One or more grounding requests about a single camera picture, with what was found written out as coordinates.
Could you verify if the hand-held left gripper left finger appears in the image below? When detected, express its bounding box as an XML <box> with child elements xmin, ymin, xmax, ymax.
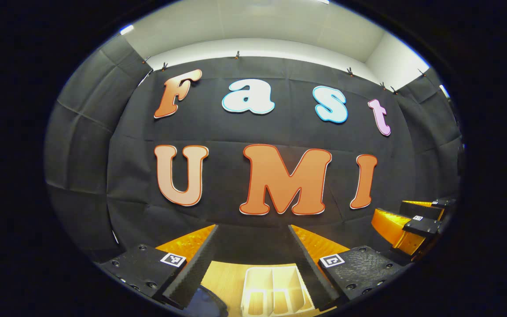
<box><xmin>99</xmin><ymin>224</ymin><xmax>220</xmax><ymax>310</ymax></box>

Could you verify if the blue schoolbag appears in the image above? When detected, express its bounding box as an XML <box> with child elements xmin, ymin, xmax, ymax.
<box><xmin>182</xmin><ymin>285</ymin><xmax>229</xmax><ymax>317</ymax></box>

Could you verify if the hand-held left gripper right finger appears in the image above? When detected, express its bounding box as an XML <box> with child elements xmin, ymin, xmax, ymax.
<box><xmin>288</xmin><ymin>225</ymin><xmax>410</xmax><ymax>311</ymax></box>

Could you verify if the white bookshelf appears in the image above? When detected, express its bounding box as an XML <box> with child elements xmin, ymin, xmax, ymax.
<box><xmin>241</xmin><ymin>264</ymin><xmax>315</xmax><ymax>317</ymax></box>

